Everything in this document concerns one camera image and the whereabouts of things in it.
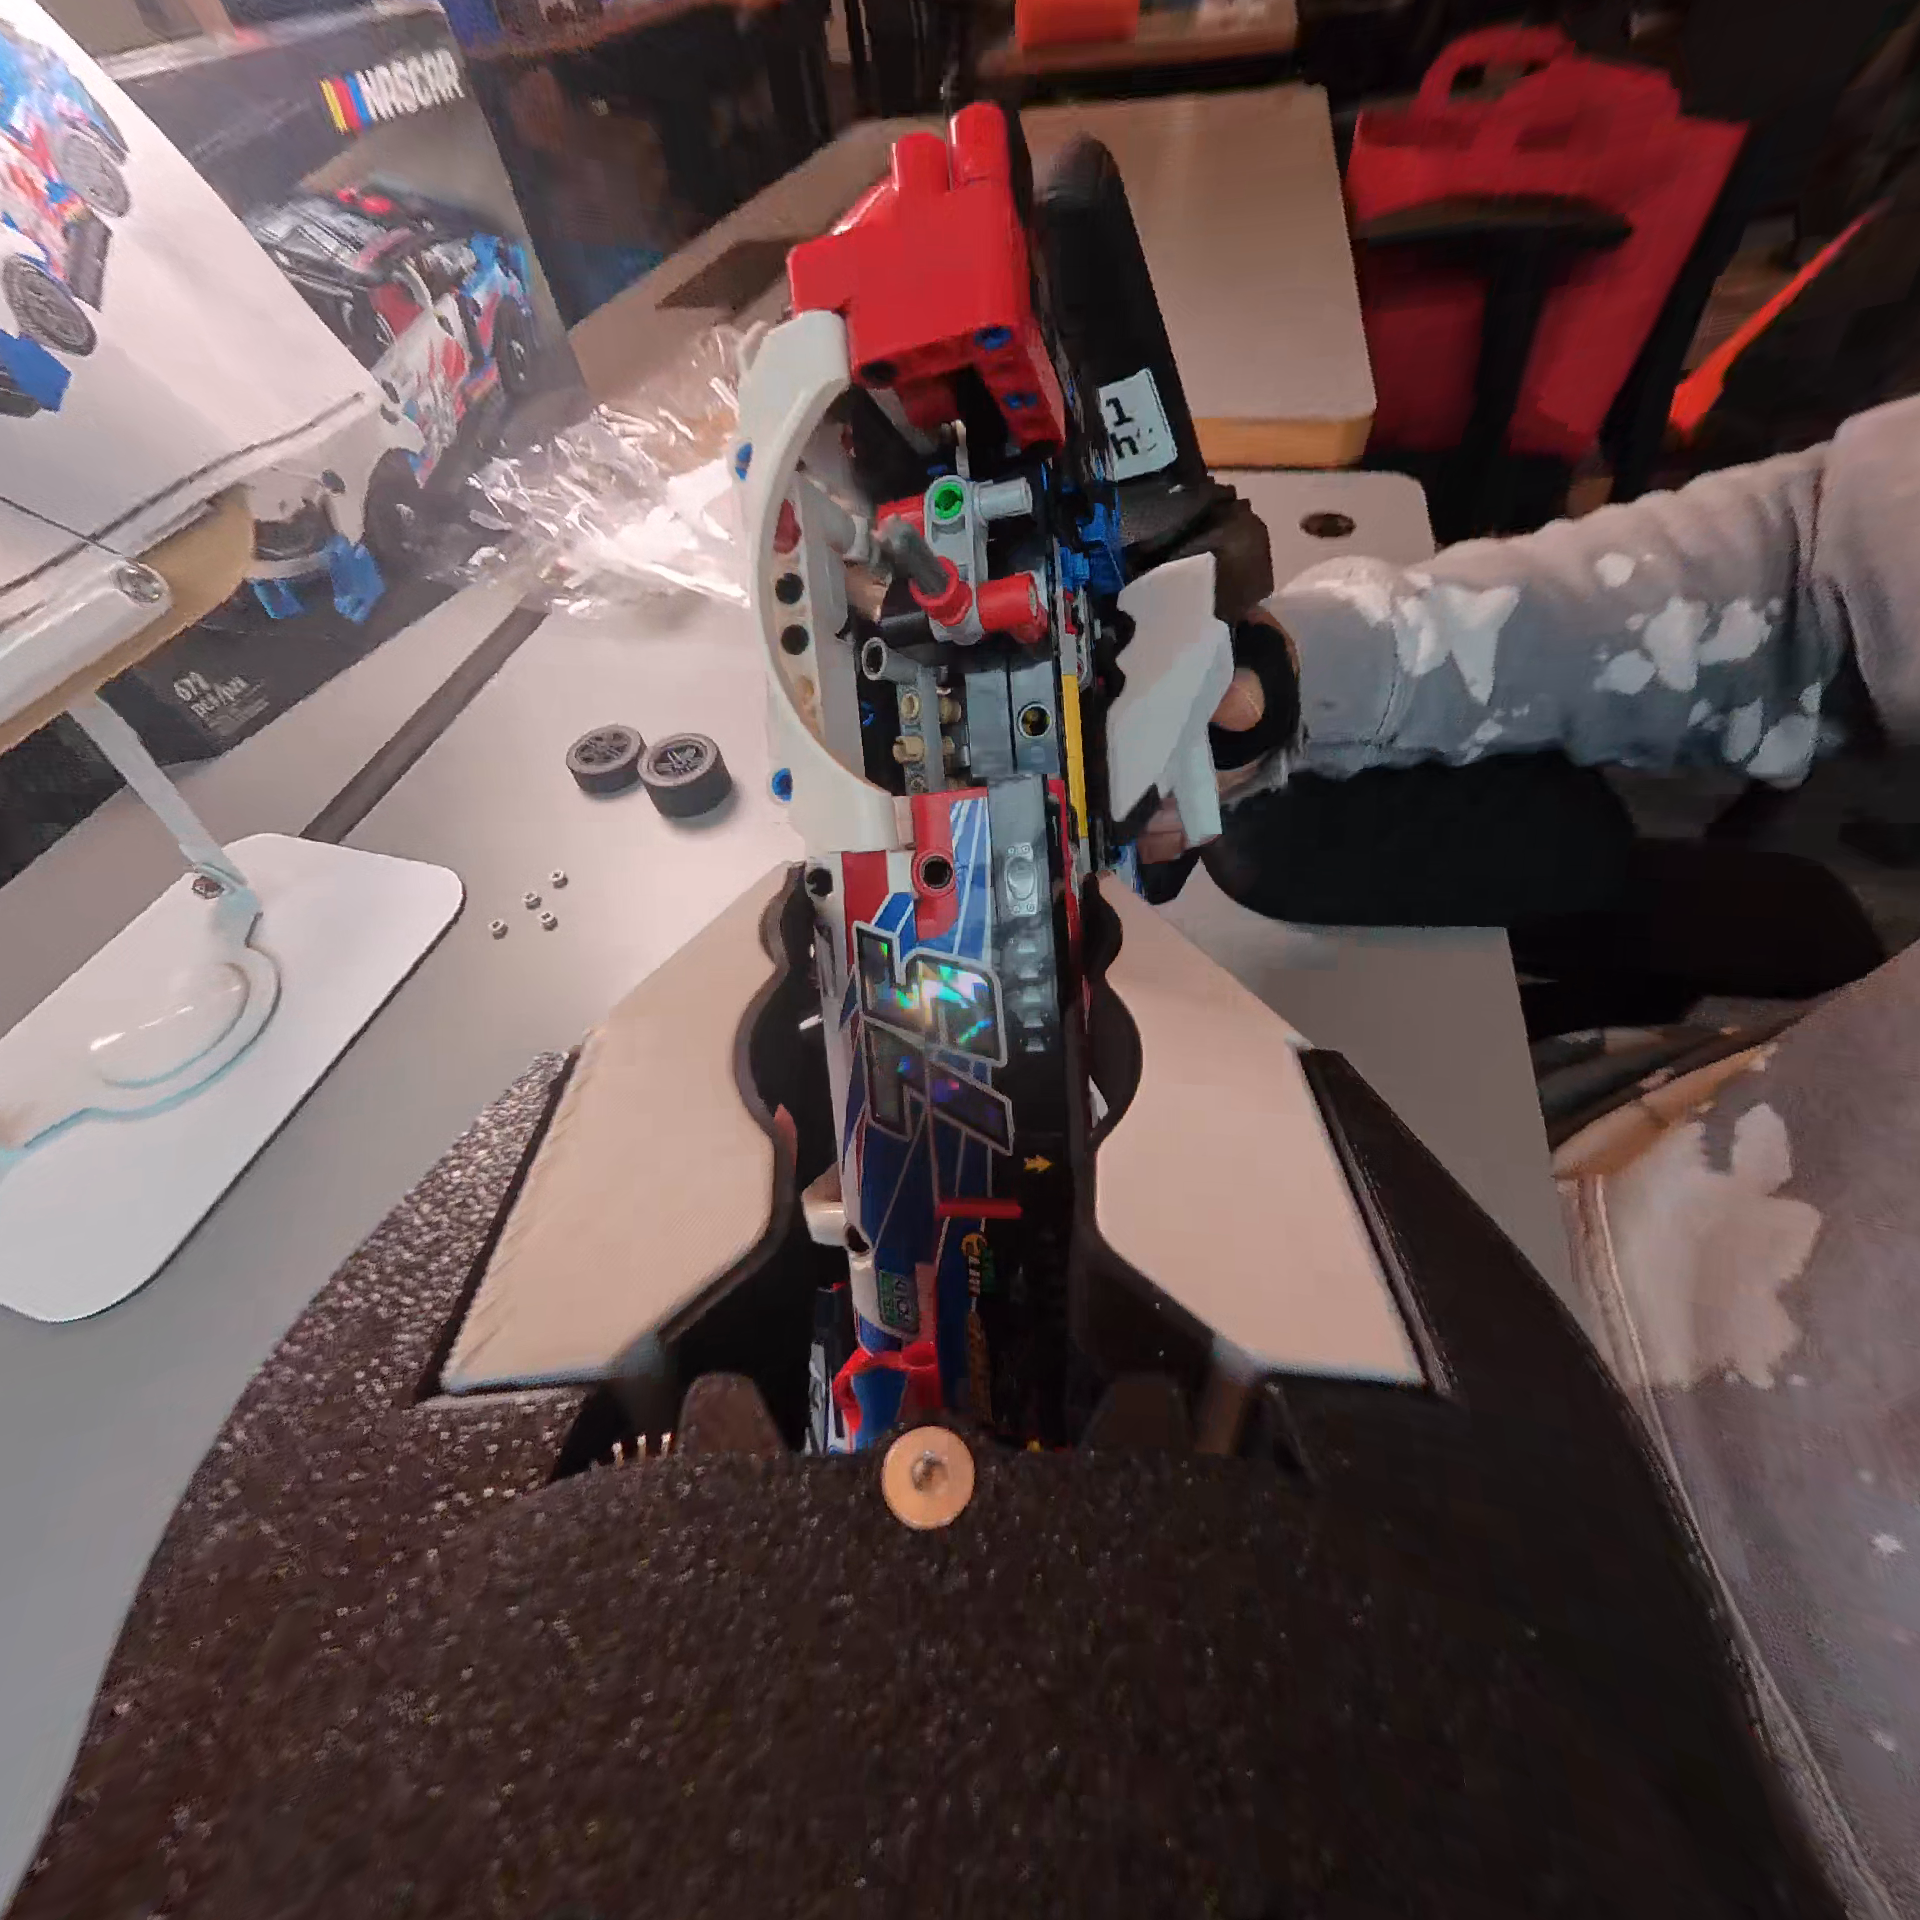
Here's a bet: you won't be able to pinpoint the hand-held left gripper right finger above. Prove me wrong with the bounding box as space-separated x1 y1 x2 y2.
1070 873 1430 1393

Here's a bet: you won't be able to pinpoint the white book stand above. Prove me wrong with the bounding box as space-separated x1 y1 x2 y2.
0 487 466 1326

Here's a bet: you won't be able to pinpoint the black chair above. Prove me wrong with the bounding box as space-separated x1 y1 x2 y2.
1357 199 1642 534

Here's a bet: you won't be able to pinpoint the person's right hand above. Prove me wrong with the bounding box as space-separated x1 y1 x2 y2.
1209 660 1306 783

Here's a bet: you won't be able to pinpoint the toy car set box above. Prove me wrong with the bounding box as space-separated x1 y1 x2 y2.
0 0 590 886

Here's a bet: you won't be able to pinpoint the person's grey mottled clothing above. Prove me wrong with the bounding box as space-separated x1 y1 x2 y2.
1552 930 1920 1920

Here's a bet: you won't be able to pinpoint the clear plastic bag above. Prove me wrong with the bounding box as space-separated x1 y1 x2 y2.
465 322 782 620

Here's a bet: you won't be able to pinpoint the toy brick race car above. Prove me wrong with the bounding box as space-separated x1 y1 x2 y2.
739 103 1149 1465

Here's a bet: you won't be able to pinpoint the beige table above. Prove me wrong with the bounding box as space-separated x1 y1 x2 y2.
570 82 1379 470

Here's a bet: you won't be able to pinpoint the toy car instruction booklet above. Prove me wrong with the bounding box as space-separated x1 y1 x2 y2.
0 0 395 560

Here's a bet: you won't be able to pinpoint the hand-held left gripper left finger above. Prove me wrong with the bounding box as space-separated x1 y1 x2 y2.
438 862 818 1400

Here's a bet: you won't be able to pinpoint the person's dark trousers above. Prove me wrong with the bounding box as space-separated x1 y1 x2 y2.
1224 749 1889 1040

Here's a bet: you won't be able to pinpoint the person's right forearm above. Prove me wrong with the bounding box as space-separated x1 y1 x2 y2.
1267 398 1920 788

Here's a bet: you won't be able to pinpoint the red fabric bag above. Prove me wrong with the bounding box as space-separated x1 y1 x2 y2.
1341 28 1754 465

